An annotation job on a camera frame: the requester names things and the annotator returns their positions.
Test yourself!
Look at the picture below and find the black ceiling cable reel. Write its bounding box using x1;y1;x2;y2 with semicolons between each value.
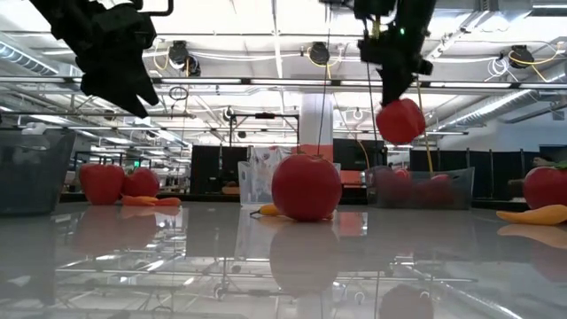
509;43;536;70
308;41;331;66
167;39;203;77

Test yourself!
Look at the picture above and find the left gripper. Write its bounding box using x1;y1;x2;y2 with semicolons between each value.
73;2;161;120

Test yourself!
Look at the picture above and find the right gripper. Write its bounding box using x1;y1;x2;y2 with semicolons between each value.
357;17;434;108

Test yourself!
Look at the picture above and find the red toy tomato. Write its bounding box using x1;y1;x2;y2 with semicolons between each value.
271;152;343;222
121;167;161;198
522;164;567;210

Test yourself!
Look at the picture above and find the black partition panel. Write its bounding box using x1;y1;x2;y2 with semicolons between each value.
332;138;387;172
190;144;249;195

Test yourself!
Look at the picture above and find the clear plastic basket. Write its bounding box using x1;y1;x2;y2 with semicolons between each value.
237;159;342;209

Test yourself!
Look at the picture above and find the white pillar orange band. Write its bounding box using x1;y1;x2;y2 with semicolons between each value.
299;91;335;163

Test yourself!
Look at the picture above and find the yellow hanging cable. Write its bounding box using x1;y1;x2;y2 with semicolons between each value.
415;75;434;175

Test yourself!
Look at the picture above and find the gray plastic basket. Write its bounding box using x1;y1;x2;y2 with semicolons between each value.
0;127;77;217
365;166;476;210

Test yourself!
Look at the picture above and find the black gantry stand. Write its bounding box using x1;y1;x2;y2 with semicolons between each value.
228;112;301;150

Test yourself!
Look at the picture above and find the person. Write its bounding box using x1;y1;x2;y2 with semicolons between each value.
247;144;293;178

